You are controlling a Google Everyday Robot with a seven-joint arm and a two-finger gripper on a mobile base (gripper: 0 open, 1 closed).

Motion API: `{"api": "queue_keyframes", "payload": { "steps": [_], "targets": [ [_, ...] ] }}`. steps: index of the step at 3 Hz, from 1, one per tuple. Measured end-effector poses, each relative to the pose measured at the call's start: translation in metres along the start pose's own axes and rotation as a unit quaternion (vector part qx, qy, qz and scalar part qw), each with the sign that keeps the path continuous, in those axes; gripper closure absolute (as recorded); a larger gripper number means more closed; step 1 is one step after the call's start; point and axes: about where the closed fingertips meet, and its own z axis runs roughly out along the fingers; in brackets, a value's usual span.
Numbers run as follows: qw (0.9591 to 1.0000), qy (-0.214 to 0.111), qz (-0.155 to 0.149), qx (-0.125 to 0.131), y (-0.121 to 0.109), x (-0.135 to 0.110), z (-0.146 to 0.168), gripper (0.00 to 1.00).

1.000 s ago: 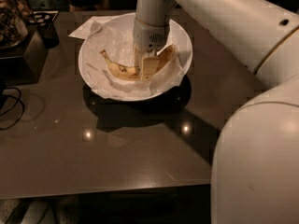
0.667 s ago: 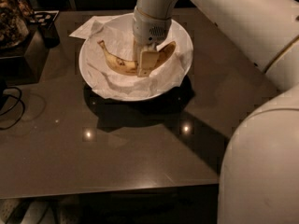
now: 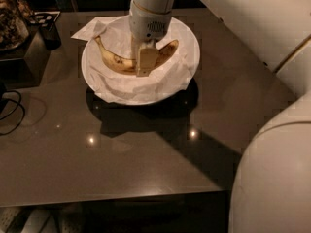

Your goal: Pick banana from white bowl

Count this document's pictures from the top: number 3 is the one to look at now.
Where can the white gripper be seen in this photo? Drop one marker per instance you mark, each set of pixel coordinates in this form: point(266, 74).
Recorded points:
point(147, 24)

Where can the yellow spotted banana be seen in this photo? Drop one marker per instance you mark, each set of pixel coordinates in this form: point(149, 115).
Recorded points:
point(127, 66)

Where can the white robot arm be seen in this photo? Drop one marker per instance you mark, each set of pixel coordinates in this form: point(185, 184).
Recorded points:
point(271, 188)

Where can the white bowl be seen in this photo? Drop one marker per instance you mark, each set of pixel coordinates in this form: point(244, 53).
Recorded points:
point(115, 35)

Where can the white crumpled paper liner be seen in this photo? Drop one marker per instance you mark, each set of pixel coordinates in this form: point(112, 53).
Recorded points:
point(166, 80)

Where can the black cup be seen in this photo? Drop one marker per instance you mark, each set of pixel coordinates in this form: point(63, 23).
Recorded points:
point(50, 35)

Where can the patterned coaster card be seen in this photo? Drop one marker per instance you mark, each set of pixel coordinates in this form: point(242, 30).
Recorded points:
point(42, 18)

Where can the dark wooden box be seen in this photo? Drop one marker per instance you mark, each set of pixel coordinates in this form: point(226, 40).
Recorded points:
point(24, 66)

